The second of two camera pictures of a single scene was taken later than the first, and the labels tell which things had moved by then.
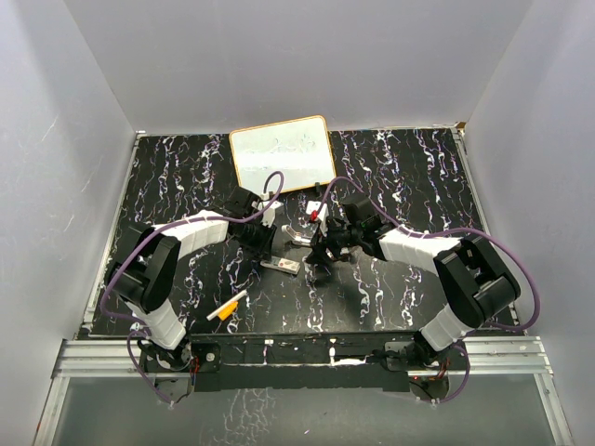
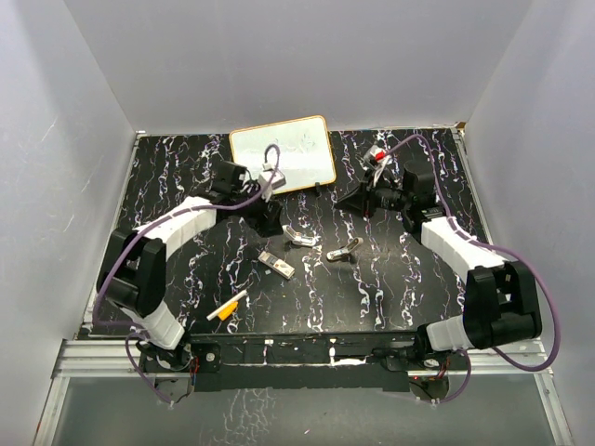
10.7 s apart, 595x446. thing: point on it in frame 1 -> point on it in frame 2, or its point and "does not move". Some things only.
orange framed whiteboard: [299, 150] does not move
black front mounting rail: [283, 362] does not move
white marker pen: [237, 297] does not move
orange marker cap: [228, 310] does not move
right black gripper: [319, 253] -> [362, 197]
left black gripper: [263, 250] -> [266, 222]
